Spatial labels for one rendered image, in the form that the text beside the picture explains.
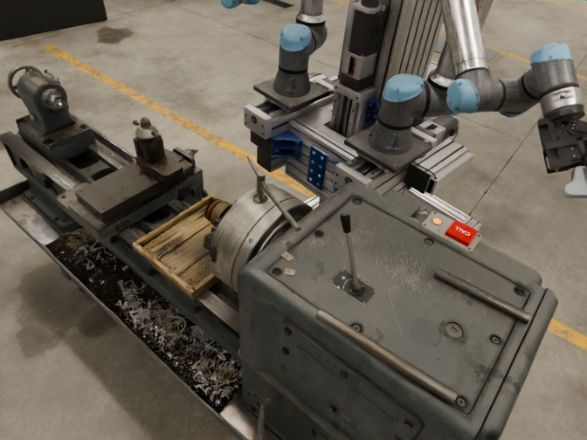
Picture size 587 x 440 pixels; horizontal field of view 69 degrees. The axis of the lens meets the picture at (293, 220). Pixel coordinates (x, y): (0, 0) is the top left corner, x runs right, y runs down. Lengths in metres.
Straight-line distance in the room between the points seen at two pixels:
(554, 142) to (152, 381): 1.88
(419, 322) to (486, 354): 0.13
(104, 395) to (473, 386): 1.74
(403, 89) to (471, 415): 0.93
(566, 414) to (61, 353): 2.44
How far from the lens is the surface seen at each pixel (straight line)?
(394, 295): 0.93
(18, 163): 2.32
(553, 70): 1.09
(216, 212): 1.26
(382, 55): 1.64
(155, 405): 2.18
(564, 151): 1.04
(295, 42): 1.67
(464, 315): 0.95
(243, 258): 1.07
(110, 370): 2.31
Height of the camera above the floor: 1.97
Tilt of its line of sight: 44 degrees down
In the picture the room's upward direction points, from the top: 5 degrees clockwise
